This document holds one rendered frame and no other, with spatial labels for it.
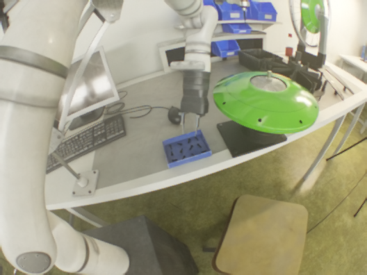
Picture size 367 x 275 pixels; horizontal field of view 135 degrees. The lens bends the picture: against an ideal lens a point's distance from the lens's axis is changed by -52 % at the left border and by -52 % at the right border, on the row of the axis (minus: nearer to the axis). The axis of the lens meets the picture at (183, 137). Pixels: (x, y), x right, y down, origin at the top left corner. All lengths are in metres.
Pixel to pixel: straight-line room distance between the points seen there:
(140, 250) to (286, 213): 0.58
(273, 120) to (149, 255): 0.44
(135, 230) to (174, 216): 0.91
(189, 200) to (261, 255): 0.90
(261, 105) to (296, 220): 0.54
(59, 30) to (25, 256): 0.25
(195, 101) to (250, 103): 0.15
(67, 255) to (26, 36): 0.31
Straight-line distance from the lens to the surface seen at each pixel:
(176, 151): 0.48
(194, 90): 0.42
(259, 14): 1.27
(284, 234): 0.72
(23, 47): 0.15
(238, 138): 0.49
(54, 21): 0.17
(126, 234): 0.49
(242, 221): 0.68
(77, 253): 0.31
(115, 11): 0.39
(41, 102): 0.15
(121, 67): 1.24
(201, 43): 0.42
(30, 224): 0.20
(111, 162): 0.56
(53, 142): 0.44
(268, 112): 0.35
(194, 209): 1.35
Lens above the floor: 1.27
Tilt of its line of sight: 43 degrees down
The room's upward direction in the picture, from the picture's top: 14 degrees counter-clockwise
